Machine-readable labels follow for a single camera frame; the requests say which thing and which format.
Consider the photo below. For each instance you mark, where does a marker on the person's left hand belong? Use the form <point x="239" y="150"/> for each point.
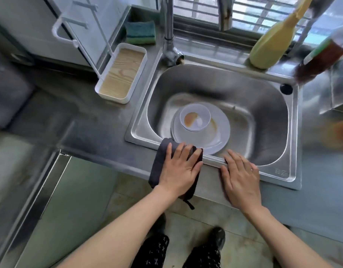
<point x="179" y="173"/>

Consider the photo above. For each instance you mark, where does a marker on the person's right hand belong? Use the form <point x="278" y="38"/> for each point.
<point x="242" y="187"/>

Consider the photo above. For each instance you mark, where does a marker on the dark blue towel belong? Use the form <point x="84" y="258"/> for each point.
<point x="157" y="161"/>

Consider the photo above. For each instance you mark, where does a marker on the white plate with sauce stain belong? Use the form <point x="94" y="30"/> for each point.
<point x="216" y="136"/>

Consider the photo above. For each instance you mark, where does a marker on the small white bowl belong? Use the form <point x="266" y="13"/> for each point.
<point x="195" y="118"/>

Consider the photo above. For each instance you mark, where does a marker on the stainless steel sink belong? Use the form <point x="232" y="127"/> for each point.
<point x="258" y="117"/>

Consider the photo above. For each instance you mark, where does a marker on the brown liquid spray bottle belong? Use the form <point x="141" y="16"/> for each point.
<point x="319" y="61"/>

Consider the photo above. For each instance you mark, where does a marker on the person's right forearm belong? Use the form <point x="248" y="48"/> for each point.
<point x="283" y="242"/>

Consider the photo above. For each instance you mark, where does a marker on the person's left forearm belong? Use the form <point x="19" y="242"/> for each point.
<point x="118" y="234"/>

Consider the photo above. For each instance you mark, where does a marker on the black shoe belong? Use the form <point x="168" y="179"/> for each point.
<point x="160" y="224"/>
<point x="217" y="237"/>

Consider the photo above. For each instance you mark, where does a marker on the black patterned trousers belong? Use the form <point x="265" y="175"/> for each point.
<point x="152" y="254"/>

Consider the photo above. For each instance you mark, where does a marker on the white caddy with wooden top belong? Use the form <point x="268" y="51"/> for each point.
<point x="121" y="75"/>

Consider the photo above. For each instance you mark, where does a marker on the pale green cabinet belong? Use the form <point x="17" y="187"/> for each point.
<point x="71" y="209"/>

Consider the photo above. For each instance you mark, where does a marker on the yellow dish soap bottle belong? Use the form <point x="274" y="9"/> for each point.
<point x="272" y="47"/>

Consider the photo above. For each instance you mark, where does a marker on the curved chrome faucet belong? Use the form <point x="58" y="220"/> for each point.
<point x="168" y="30"/>

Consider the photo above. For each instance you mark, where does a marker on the green scouring sponge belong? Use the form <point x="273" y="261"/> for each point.
<point x="140" y="32"/>

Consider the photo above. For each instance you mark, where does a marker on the window security grille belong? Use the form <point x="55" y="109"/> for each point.
<point x="255" y="13"/>

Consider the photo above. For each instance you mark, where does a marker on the grey hanging cloth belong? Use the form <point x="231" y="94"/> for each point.
<point x="323" y="5"/>

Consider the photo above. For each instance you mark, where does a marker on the grey dark-rimmed cutting board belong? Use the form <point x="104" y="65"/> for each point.
<point x="20" y="13"/>

